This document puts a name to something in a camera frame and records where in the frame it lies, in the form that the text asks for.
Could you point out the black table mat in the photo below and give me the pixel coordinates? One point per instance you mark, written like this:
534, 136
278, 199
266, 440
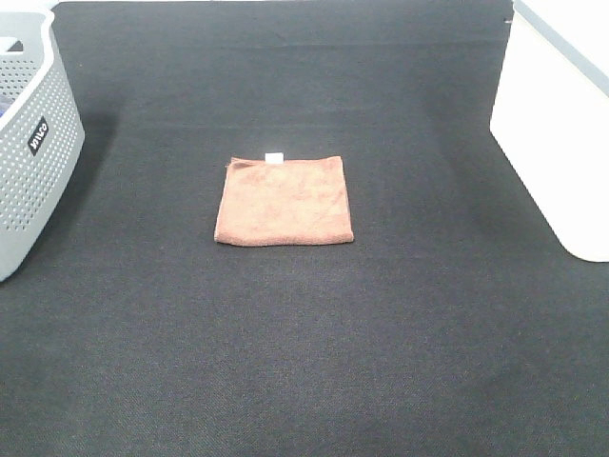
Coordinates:
455, 324

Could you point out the grey perforated laundry basket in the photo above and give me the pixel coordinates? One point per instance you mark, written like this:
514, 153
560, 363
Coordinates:
41, 132

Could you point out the brown towel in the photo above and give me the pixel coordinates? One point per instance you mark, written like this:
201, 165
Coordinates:
297, 202

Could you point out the white plastic storage bin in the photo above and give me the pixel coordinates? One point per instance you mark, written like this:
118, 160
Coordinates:
550, 117

